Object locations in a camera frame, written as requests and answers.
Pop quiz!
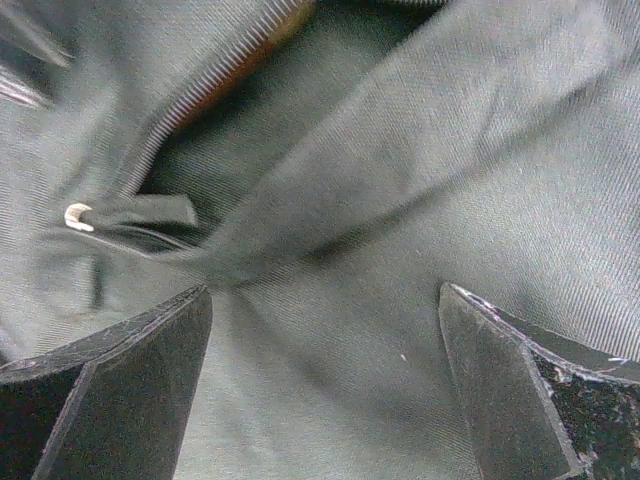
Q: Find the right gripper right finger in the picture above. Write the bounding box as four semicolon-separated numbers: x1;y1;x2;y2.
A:
438;284;639;479

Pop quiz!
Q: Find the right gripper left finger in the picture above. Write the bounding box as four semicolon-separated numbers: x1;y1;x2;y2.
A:
1;286;212;480

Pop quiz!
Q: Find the black backpack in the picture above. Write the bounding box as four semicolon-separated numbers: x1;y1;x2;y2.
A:
1;1;639;479

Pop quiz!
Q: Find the brown leather wallet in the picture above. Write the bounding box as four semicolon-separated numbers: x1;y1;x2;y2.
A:
178;1;316;126

